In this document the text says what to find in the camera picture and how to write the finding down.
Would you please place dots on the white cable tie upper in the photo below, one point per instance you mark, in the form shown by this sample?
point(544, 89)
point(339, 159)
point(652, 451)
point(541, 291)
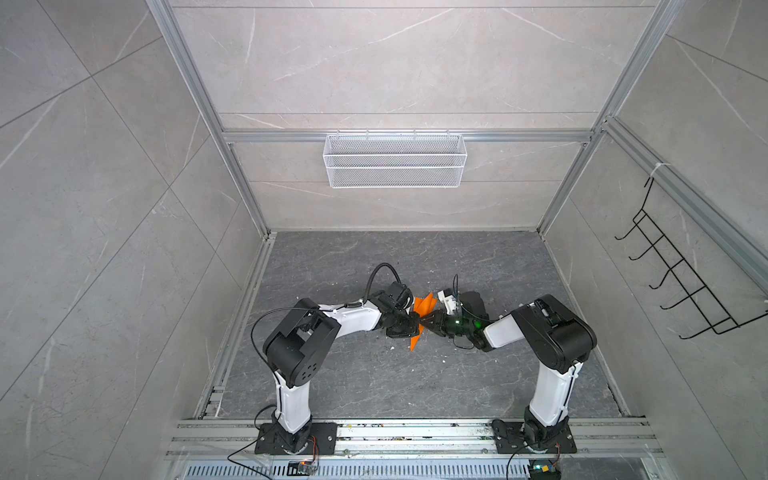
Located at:
point(656, 167)

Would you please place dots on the white vented cable duct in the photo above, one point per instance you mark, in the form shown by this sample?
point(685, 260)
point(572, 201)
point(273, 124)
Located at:
point(365, 469)

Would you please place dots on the white wire mesh basket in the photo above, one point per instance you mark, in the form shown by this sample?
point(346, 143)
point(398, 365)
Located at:
point(394, 160)

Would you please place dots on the aluminium mounting rail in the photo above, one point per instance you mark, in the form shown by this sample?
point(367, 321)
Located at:
point(409, 438)

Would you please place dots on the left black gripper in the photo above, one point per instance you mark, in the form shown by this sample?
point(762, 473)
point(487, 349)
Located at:
point(414, 329)

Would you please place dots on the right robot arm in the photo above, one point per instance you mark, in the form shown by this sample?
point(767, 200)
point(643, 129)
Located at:
point(561, 341)

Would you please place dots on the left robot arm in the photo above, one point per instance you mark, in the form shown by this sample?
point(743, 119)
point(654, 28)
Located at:
point(296, 349)

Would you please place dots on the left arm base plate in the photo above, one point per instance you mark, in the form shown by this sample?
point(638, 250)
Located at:
point(315, 437)

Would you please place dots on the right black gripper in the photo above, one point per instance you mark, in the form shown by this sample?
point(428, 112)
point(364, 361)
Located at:
point(440, 319)

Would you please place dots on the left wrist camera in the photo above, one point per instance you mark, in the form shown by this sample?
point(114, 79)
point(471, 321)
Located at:
point(398, 295)

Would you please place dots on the black wire hook rack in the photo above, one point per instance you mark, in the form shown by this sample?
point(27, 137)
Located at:
point(695, 291)

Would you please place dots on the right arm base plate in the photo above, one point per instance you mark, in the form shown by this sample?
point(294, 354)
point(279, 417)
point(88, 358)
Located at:
point(530, 435)

